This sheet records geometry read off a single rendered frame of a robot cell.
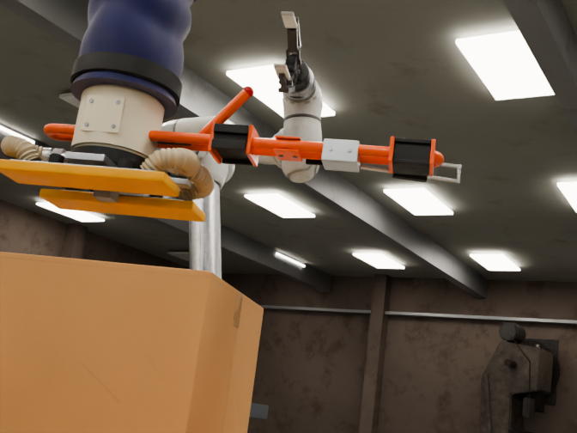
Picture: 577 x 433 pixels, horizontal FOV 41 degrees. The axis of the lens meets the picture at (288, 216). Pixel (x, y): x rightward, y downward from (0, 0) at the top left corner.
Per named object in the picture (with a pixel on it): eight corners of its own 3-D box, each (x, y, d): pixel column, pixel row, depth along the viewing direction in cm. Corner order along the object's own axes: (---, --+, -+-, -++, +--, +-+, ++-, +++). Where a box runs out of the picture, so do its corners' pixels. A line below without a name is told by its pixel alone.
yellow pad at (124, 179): (-10, 167, 146) (-4, 143, 148) (16, 183, 156) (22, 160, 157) (163, 181, 140) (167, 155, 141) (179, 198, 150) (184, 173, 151)
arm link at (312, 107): (319, 68, 210) (318, 113, 207) (325, 92, 225) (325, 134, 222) (280, 70, 212) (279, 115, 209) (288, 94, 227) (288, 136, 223)
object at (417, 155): (387, 161, 145) (390, 136, 147) (389, 173, 152) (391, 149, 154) (434, 164, 144) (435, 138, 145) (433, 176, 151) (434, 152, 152)
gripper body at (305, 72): (312, 64, 205) (307, 46, 196) (308, 93, 203) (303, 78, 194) (284, 62, 206) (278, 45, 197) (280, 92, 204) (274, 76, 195)
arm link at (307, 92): (313, 103, 208) (311, 94, 202) (280, 101, 210) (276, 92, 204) (318, 72, 210) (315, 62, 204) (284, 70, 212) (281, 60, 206)
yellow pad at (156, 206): (38, 196, 165) (42, 173, 166) (58, 209, 174) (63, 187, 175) (192, 210, 158) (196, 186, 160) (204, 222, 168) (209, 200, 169)
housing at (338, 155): (320, 159, 149) (323, 137, 150) (324, 170, 155) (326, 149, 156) (356, 161, 147) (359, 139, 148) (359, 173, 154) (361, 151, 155)
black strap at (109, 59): (51, 66, 154) (55, 48, 155) (96, 112, 176) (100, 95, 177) (160, 72, 150) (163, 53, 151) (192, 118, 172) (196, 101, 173)
